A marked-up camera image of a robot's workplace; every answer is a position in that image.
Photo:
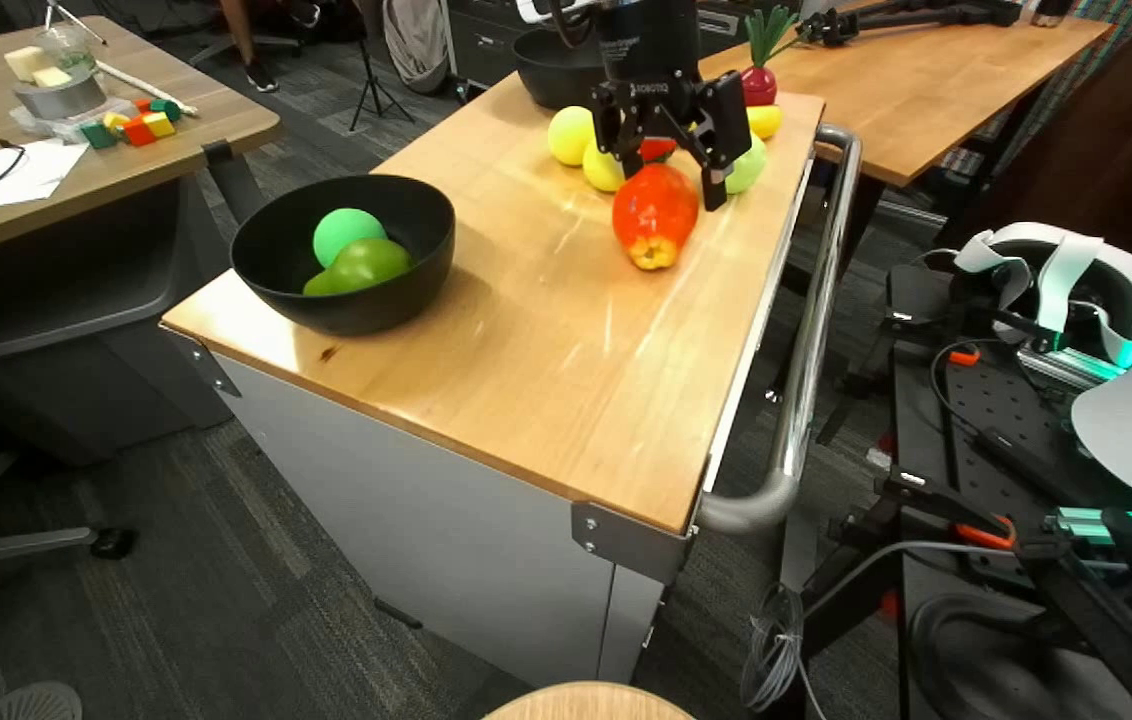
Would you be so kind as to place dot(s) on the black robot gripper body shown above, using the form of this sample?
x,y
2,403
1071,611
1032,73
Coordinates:
x,y
674,104

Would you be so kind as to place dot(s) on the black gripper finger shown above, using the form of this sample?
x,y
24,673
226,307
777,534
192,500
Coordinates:
x,y
619,125
723,134

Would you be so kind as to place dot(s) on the yellow ball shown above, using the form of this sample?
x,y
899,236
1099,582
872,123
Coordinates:
x,y
600,168
570,134

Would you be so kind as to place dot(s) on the yellow toy banana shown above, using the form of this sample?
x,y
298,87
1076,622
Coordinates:
x,y
765,123

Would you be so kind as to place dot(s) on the red orange toy apple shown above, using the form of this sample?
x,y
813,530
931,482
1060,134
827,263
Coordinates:
x,y
654,216

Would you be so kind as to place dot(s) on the green toy avocado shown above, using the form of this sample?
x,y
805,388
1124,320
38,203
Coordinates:
x,y
362,267

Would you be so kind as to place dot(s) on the green smooth ball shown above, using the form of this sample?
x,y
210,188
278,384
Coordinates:
x,y
337,229

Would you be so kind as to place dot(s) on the small red toy strawberry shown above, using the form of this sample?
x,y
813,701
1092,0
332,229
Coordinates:
x,y
659,151

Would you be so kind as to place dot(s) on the light green dimpled ball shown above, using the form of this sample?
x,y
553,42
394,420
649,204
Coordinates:
x,y
744,168

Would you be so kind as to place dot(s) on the black bowl far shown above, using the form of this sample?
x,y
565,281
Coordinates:
x,y
565,73

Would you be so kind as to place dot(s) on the black bowl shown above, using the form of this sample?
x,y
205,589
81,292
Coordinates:
x,y
565,73
275,250

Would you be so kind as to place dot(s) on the red toy radish green leaves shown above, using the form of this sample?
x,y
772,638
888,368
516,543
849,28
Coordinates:
x,y
765,32

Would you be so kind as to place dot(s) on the wooden desk back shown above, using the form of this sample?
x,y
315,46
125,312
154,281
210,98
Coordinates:
x,y
915,94

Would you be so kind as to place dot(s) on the white rolling cart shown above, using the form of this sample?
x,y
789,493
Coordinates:
x,y
523,466

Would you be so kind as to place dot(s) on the black bowl near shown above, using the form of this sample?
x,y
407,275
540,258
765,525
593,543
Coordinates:
x,y
275,250

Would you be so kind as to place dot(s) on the white VR headset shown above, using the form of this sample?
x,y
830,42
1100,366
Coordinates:
x,y
1057,297

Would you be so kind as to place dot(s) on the colourful toy blocks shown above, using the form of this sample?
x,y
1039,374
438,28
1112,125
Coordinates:
x,y
139,125

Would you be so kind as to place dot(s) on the clear plastic container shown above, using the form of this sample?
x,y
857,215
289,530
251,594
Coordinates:
x,y
52,76

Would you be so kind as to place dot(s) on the round wooden stool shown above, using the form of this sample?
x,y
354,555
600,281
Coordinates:
x,y
589,701

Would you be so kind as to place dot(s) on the metal cart handle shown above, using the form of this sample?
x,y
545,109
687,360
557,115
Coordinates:
x,y
799,403

